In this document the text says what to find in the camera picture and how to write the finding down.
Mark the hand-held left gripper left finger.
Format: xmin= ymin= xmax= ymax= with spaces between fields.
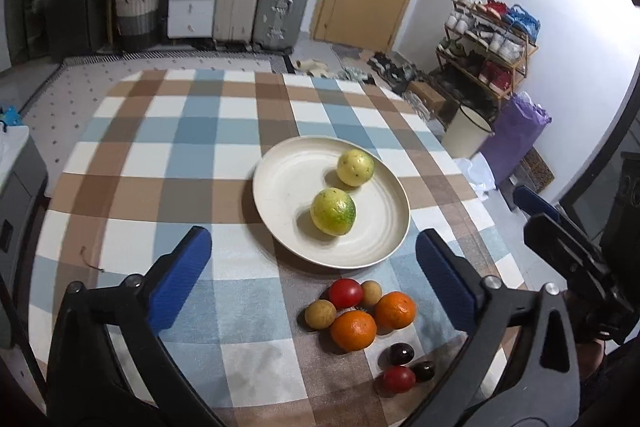
xmin=47 ymin=226 xmax=226 ymax=427

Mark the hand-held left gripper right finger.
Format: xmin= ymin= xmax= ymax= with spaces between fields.
xmin=400 ymin=228 xmax=582 ymax=427

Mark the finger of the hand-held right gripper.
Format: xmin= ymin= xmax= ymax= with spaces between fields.
xmin=523 ymin=213 xmax=618 ymax=308
xmin=514 ymin=185 xmax=608 ymax=258

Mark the orange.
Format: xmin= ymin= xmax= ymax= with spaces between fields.
xmin=330 ymin=310 xmax=378 ymax=352
xmin=374 ymin=291 xmax=417 ymax=330

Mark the brown longan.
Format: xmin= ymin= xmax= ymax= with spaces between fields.
xmin=304 ymin=299 xmax=336 ymax=331
xmin=360 ymin=280 xmax=383 ymax=309

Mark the red tomato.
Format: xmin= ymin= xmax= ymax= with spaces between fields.
xmin=328 ymin=278 xmax=364 ymax=311
xmin=383 ymin=366 xmax=417 ymax=394

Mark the cream round plate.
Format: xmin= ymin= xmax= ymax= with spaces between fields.
xmin=252 ymin=135 xmax=412 ymax=269

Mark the person's right forearm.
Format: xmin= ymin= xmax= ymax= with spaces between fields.
xmin=580 ymin=337 xmax=640 ymax=427

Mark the person's right hand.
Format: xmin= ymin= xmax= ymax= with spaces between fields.
xmin=577 ymin=339 xmax=608 ymax=380

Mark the brown patterned doormat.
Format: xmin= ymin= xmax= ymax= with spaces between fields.
xmin=519 ymin=147 xmax=556 ymax=186

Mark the white crumpled paper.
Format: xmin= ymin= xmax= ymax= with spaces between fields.
xmin=451 ymin=154 xmax=497 ymax=204

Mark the purple bag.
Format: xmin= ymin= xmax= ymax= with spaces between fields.
xmin=479 ymin=92 xmax=552 ymax=188

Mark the brown thread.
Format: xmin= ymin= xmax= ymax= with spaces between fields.
xmin=81 ymin=246 xmax=105 ymax=272

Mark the white bucket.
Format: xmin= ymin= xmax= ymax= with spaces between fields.
xmin=442 ymin=103 xmax=496 ymax=160

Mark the large yellow-green round fruit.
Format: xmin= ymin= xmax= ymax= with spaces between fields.
xmin=310 ymin=188 xmax=357 ymax=236

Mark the small yellow round fruit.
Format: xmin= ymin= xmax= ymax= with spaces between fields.
xmin=336 ymin=149 xmax=375 ymax=187

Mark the cardboard box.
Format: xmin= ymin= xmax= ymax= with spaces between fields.
xmin=406 ymin=79 xmax=449 ymax=111

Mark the wooden shoe rack with shoes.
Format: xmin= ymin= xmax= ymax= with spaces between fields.
xmin=440 ymin=0 xmax=542 ymax=95

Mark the pile of shoes on floor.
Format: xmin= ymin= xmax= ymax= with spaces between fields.
xmin=367 ymin=51 xmax=428 ymax=90

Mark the woven laundry basket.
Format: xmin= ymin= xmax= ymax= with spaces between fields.
xmin=115 ymin=0 xmax=161 ymax=53

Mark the silver suitcase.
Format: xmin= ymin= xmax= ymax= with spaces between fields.
xmin=252 ymin=0 xmax=316 ymax=54

